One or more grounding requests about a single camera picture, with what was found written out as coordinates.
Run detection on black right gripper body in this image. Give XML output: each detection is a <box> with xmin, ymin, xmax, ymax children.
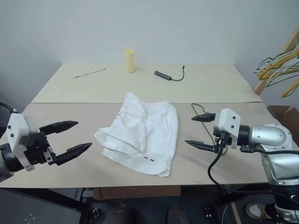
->
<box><xmin>211</xmin><ymin>130</ymin><xmax>233</xmax><ymax>153</ymax></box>

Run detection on white shorts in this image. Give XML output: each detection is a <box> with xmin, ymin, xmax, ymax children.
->
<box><xmin>93</xmin><ymin>92</ymin><xmax>179</xmax><ymax>178</ymax></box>

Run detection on pale yellow plastic cup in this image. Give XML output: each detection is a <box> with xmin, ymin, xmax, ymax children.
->
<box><xmin>123</xmin><ymin>49</ymin><xmax>136</xmax><ymax>73</ymax></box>

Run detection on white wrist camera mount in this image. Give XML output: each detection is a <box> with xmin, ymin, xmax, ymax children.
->
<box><xmin>213</xmin><ymin>108</ymin><xmax>242</xmax><ymax>149</ymax></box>
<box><xmin>6</xmin><ymin>112</ymin><xmax>39</xmax><ymax>172</ymax></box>

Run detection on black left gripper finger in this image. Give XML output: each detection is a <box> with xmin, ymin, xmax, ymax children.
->
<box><xmin>38</xmin><ymin>120</ymin><xmax>79</xmax><ymax>136</ymax></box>
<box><xmin>55</xmin><ymin>142</ymin><xmax>93</xmax><ymax>167</ymax></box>

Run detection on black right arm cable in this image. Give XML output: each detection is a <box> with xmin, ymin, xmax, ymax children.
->
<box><xmin>207</xmin><ymin>132</ymin><xmax>299</xmax><ymax>196</ymax></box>

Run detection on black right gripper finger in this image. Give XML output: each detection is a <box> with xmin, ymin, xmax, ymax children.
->
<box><xmin>185</xmin><ymin>140</ymin><xmax>214</xmax><ymax>153</ymax></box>
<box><xmin>191</xmin><ymin>112</ymin><xmax>217</xmax><ymax>122</ymax></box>

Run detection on wooden clothes rack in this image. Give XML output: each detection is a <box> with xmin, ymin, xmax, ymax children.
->
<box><xmin>254</xmin><ymin>28</ymin><xmax>299</xmax><ymax>95</ymax></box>

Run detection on white green pen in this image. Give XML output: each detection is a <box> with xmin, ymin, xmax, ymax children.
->
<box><xmin>71</xmin><ymin>68</ymin><xmax>107</xmax><ymax>79</ymax></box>

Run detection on white wire hanger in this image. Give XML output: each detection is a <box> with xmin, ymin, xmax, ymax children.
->
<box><xmin>266</xmin><ymin>62</ymin><xmax>299</xmax><ymax>87</ymax></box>

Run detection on black metal table frame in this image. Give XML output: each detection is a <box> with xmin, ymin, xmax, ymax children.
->
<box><xmin>79</xmin><ymin>186</ymin><xmax>94</xmax><ymax>205</ymax></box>

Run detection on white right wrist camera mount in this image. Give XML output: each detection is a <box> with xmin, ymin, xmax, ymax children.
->
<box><xmin>213</xmin><ymin>108</ymin><xmax>242</xmax><ymax>149</ymax></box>

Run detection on yellow wire hanger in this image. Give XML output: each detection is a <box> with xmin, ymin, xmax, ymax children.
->
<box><xmin>257</xmin><ymin>52</ymin><xmax>299</xmax><ymax>81</ymax></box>
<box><xmin>281</xmin><ymin>78</ymin><xmax>299</xmax><ymax>98</ymax></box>

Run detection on black flat panel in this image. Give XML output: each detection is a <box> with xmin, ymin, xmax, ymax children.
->
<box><xmin>0</xmin><ymin>188</ymin><xmax>82</xmax><ymax>224</ymax></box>

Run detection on brown cardboard box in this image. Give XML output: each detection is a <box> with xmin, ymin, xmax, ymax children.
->
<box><xmin>267</xmin><ymin>105</ymin><xmax>299</xmax><ymax>150</ymax></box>

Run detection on green wire hanger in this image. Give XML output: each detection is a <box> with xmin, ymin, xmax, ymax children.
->
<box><xmin>253</xmin><ymin>50</ymin><xmax>299</xmax><ymax>75</ymax></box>
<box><xmin>191</xmin><ymin>103</ymin><xmax>228</xmax><ymax>156</ymax></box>

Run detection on white beige shoe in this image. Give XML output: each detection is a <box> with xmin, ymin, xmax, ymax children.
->
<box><xmin>246</xmin><ymin>202</ymin><xmax>269</xmax><ymax>219</ymax></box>

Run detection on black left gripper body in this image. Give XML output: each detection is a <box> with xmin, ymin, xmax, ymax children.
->
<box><xmin>22</xmin><ymin>131</ymin><xmax>58</xmax><ymax>166</ymax></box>

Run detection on grey USB hub with cable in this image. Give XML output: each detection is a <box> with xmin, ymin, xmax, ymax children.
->
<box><xmin>154</xmin><ymin>66</ymin><xmax>186</xmax><ymax>82</ymax></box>

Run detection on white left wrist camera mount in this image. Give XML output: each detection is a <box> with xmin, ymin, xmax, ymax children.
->
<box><xmin>6</xmin><ymin>112</ymin><xmax>39</xmax><ymax>172</ymax></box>

